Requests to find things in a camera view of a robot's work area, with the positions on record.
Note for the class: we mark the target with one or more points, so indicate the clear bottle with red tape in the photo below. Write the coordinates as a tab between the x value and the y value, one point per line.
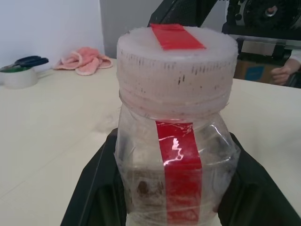
175	131

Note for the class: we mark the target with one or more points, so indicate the black machine with round gear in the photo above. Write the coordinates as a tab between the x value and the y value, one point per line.
265	23

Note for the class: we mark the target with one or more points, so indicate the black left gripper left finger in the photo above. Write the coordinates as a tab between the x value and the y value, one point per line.
98	188

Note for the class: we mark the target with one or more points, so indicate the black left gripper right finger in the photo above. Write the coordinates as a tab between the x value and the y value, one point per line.
254	188

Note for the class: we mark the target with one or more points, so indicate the white tape roll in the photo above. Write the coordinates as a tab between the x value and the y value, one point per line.
20	77

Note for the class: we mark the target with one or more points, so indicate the black slanted frame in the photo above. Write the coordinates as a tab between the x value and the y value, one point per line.
181	13

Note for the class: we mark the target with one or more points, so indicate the cardboard box with blue label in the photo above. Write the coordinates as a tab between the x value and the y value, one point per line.
252	70

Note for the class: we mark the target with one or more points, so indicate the bystander's bare hand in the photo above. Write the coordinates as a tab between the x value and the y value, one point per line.
283	74

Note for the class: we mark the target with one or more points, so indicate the pink fluffy cloth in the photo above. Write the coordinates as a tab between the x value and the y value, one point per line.
84	60

